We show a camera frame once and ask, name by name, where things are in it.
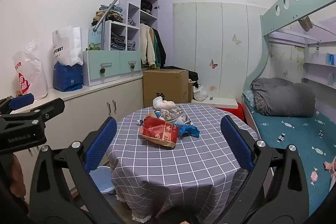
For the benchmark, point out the white crumpled plastic bag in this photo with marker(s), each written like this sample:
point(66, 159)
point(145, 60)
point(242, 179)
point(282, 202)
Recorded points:
point(164, 104)

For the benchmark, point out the light blue waste bin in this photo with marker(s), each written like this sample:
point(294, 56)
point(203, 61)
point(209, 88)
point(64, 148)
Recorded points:
point(101, 179)

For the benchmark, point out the large cardboard box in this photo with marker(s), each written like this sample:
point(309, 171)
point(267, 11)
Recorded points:
point(162, 87)

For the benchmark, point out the person's left forearm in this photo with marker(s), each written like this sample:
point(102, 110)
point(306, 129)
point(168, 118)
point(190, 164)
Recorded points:
point(18, 176)

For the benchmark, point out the pink butterfly sticker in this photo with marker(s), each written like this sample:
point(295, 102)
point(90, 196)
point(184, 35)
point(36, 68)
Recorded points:
point(213, 64)

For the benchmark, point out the white low cabinet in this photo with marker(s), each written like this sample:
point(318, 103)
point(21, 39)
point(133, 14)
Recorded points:
point(86, 108)

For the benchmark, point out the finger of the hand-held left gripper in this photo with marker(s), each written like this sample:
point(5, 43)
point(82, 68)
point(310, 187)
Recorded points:
point(44, 108)
point(22, 102)

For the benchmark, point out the grey checked tablecloth table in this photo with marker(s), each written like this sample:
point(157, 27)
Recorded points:
point(170, 161)

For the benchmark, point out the white board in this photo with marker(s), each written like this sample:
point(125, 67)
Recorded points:
point(220, 102)

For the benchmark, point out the black hanging coat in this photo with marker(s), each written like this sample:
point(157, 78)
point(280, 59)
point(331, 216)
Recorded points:
point(161, 48)

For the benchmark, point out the grey printed packet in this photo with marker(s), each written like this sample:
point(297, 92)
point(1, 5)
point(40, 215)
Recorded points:
point(170, 115)

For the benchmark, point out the light blue pillow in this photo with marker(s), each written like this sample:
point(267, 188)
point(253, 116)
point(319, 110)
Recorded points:
point(250, 99)

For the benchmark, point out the cream hanging jacket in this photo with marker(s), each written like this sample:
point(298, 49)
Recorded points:
point(147, 45)

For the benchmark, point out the dark cloth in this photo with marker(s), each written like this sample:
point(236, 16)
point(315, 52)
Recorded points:
point(193, 75)

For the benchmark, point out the clear plastic bag red print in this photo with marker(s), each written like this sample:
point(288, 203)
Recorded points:
point(34, 74)

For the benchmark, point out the green toy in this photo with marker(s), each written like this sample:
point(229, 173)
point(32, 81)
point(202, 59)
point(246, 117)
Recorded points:
point(93, 47)

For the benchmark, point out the pine cone pendant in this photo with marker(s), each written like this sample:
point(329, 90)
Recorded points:
point(103, 70)
point(132, 66)

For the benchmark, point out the grey metal handrail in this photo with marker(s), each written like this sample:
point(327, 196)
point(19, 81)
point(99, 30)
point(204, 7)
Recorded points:
point(118, 1)

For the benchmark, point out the blue plastic package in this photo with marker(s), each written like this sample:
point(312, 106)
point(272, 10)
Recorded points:
point(68, 79)

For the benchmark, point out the blue plastic wrapper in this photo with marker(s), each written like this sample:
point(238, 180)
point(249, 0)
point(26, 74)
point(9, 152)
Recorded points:
point(190, 130)

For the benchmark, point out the teal candy print mattress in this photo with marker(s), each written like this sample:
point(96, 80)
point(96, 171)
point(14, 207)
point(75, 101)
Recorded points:
point(288, 134)

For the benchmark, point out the folded grey clothes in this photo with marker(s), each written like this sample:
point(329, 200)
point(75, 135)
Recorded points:
point(131, 45)

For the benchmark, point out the red plastic stool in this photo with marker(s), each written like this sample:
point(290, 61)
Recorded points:
point(237, 109)

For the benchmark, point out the mint green bunk bed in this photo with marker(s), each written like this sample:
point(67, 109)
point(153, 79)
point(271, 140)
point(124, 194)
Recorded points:
point(288, 1)

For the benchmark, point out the pale green wardrobe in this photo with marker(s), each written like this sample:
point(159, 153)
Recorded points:
point(210, 35)

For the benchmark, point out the red snack bag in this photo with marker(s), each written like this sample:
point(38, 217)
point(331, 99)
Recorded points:
point(160, 132)

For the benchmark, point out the small blue box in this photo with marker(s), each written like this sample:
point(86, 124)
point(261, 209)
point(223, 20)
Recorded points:
point(331, 59)

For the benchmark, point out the small cardboard box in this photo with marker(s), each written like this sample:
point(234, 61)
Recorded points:
point(191, 91)

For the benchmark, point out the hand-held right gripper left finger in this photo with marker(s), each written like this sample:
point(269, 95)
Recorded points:
point(101, 142)

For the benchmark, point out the green hanging garment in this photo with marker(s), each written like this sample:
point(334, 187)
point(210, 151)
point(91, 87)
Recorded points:
point(155, 48)

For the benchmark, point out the beige cloth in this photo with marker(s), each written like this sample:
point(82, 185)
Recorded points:
point(305, 23)

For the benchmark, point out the white paper bag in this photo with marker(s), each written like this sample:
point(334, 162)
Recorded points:
point(65, 45)

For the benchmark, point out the pale teal box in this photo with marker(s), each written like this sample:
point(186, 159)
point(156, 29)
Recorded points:
point(95, 36)

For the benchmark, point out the dark folded clothes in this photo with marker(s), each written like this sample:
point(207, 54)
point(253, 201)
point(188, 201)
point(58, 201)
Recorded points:
point(147, 6)

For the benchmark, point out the small brown packet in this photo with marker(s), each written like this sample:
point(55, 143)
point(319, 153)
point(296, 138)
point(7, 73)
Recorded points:
point(18, 93)

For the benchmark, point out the folded jeans stack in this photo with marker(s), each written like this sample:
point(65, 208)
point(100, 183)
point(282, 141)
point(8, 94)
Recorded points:
point(118, 41)

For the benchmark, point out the pile of folded clothes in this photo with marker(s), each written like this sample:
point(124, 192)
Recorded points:
point(110, 15)

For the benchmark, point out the beige butterfly sticker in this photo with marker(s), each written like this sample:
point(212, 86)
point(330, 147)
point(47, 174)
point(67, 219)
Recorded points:
point(236, 39)

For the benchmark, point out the grey duvet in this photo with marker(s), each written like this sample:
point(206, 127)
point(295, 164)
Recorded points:
point(283, 95)

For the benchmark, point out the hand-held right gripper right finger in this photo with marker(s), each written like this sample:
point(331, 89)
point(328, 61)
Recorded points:
point(236, 142)

